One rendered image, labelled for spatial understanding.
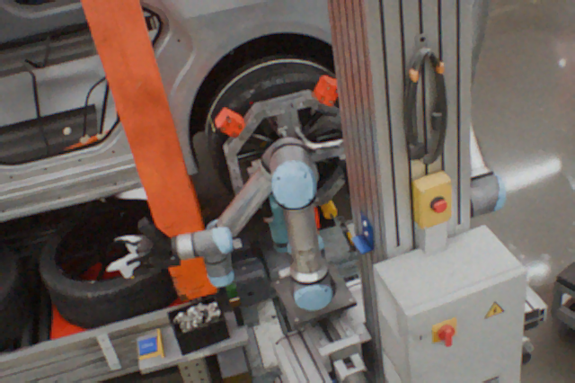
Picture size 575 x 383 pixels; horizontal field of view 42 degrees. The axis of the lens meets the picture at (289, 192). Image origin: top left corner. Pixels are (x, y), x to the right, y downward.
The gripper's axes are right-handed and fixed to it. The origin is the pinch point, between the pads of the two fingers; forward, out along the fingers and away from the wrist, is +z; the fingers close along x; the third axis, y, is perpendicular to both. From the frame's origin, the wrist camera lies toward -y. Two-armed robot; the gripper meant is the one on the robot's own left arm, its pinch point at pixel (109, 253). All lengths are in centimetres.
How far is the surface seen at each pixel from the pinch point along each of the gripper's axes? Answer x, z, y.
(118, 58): 44, -8, -43
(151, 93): 47, -15, -29
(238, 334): 43, -24, 73
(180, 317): 44, -4, 61
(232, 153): 85, -33, 16
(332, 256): 106, -66, 88
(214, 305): 48, -17, 61
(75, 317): 79, 49, 79
